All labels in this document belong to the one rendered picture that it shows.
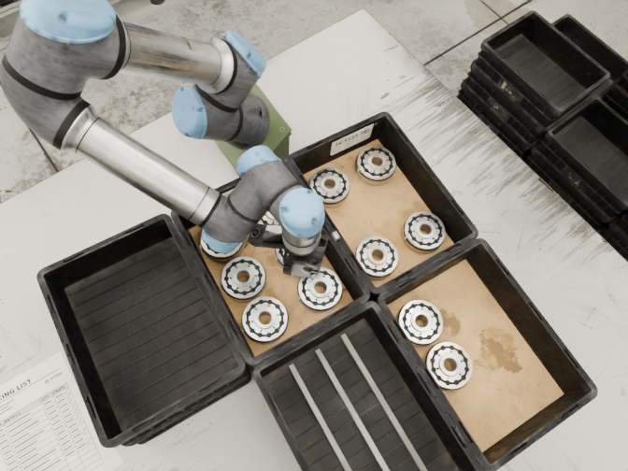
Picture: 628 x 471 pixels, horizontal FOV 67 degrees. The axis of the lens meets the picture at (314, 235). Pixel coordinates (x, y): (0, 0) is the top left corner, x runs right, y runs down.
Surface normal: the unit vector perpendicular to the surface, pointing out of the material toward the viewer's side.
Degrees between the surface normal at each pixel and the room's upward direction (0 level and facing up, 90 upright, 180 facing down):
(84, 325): 0
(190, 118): 53
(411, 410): 0
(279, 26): 0
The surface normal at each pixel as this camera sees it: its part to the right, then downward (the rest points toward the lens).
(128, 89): 0.06, -0.39
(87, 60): 0.63, 0.75
